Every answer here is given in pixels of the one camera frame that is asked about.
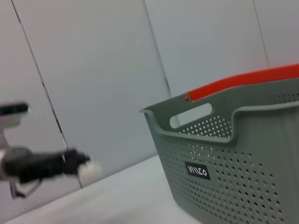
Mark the white toy plate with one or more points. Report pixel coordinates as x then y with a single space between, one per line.
92 172

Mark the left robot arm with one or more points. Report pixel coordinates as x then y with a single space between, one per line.
11 163

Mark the grey perforated plastic basket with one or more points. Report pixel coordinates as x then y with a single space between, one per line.
233 151

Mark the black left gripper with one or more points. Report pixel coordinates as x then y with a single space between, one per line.
46 164

